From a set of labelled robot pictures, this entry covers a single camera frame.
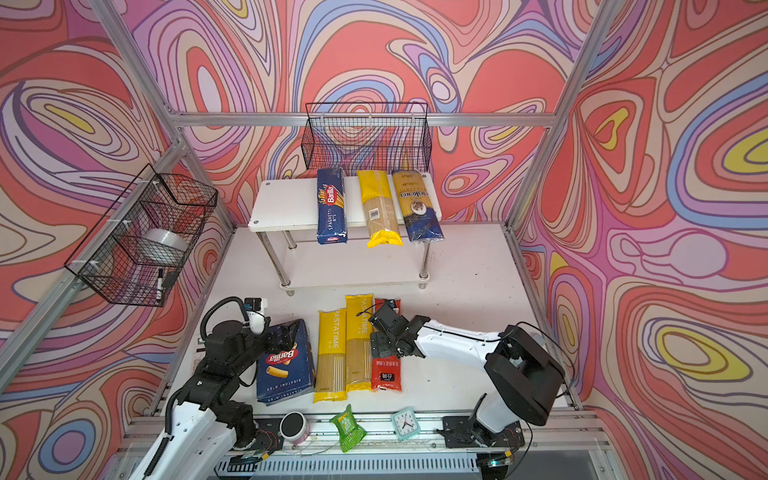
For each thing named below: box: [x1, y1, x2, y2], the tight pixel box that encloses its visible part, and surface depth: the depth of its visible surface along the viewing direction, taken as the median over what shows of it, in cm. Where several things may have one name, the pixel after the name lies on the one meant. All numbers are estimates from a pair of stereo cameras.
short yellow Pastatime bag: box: [313, 308, 347, 403], surface depth 86 cm
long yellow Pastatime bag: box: [345, 294, 374, 393], surface depth 87 cm
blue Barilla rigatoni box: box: [256, 318, 315, 406], surface depth 78 cm
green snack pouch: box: [329, 404, 367, 453], surface depth 75 cm
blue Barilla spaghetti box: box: [317, 168, 347, 245], surface depth 73 cm
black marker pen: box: [156, 268, 164, 302], surface depth 74 cm
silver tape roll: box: [143, 228, 190, 252], surface depth 75 cm
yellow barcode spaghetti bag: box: [356, 170, 403, 248], surface depth 74 cm
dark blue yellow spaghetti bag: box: [393, 170, 445, 243], surface depth 75 cm
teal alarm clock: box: [392, 406, 421, 442], surface depth 75 cm
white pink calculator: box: [190, 342, 206, 373], surface depth 88 cm
